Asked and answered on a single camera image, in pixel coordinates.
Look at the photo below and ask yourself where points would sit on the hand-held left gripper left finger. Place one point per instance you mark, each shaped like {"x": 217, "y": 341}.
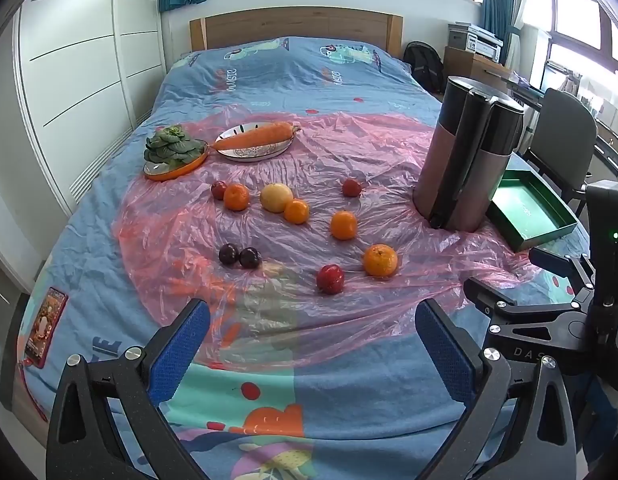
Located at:
{"x": 181, "y": 350}

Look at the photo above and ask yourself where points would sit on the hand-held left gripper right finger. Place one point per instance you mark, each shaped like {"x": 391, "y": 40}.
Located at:
{"x": 439, "y": 350}

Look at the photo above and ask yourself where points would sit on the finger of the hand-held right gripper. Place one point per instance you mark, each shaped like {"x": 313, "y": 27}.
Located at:
{"x": 489, "y": 300}
{"x": 554, "y": 260}

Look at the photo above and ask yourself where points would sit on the green tray box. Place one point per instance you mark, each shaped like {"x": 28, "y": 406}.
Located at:
{"x": 524, "y": 210}

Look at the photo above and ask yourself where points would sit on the dark purple plum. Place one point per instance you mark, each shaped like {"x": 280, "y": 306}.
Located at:
{"x": 228, "y": 254}
{"x": 250, "y": 258}

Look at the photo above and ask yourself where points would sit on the bumpy mandarin orange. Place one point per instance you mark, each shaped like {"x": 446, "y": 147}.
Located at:
{"x": 380, "y": 260}

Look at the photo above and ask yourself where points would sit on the red apple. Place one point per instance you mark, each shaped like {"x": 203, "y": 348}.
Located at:
{"x": 330, "y": 279}

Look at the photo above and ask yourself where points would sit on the smooth orange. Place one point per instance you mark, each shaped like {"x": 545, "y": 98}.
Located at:
{"x": 344, "y": 225}
{"x": 237, "y": 197}
{"x": 296, "y": 211}

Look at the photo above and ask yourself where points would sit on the small red plum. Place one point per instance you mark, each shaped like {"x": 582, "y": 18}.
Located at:
{"x": 218, "y": 189}

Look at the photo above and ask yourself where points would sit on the red plum with stem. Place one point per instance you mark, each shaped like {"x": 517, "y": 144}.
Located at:
{"x": 351, "y": 187}

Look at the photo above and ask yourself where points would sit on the yellow round pear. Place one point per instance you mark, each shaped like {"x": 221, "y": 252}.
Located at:
{"x": 275, "y": 196}

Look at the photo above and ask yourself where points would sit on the grey office chair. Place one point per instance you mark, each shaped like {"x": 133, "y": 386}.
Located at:
{"x": 564, "y": 130}

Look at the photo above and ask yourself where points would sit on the bronze and black blender jug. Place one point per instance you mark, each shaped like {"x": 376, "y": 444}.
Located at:
{"x": 459, "y": 175}

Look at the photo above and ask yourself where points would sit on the phone in red case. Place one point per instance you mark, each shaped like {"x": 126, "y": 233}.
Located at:
{"x": 45, "y": 327}

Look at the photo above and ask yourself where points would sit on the orange plate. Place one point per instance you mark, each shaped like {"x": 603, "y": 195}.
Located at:
{"x": 181, "y": 172}

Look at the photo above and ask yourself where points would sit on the pink plastic sheet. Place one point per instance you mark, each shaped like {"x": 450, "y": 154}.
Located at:
{"x": 379, "y": 160}

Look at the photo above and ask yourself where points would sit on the wooden cabinet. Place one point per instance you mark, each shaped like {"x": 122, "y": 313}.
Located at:
{"x": 481, "y": 72}

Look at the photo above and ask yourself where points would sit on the white bedside drawer unit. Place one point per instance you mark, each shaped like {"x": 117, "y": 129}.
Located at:
{"x": 4, "y": 285}

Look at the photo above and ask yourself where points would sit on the window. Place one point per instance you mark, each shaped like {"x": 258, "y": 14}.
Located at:
{"x": 574, "y": 15}

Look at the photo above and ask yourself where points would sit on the green bok choy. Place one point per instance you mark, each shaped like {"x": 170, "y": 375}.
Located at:
{"x": 171, "y": 147}

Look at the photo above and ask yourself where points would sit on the white printer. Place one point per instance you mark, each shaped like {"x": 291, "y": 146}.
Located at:
{"x": 484, "y": 45}

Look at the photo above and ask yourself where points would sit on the white patterned plate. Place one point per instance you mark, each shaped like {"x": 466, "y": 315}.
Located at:
{"x": 254, "y": 154}

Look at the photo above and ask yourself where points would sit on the large carrot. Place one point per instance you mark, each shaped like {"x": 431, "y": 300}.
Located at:
{"x": 259, "y": 135}

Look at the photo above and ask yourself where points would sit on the grey storage box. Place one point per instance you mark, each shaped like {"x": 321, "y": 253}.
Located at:
{"x": 458, "y": 35}

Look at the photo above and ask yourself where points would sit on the black backpack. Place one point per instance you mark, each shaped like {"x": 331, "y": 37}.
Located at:
{"x": 424, "y": 67}

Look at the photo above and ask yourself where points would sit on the white wardrobe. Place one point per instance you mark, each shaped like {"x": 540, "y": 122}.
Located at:
{"x": 89, "y": 60}

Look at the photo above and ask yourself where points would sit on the wooden headboard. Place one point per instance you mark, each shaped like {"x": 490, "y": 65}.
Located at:
{"x": 289, "y": 25}

